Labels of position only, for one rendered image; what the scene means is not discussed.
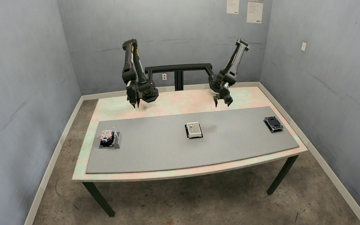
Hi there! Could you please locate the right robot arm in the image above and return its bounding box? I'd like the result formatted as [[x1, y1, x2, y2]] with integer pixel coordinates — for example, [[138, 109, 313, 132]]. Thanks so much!
[[122, 39, 157, 105]]

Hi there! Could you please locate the white tube carrier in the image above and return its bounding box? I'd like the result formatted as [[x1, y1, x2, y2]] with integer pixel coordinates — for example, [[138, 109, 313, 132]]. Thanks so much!
[[187, 122, 201, 137]]

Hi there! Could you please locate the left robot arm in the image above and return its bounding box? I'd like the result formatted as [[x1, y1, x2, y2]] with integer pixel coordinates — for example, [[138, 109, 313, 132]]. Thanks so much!
[[211, 38, 250, 104]]

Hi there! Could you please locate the black vial rack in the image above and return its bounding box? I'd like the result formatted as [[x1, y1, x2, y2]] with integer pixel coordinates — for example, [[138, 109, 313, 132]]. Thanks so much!
[[100, 131, 114, 146]]

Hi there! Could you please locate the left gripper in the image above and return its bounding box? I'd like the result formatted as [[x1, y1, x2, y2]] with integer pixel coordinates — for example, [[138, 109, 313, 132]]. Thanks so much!
[[213, 94, 233, 107]]

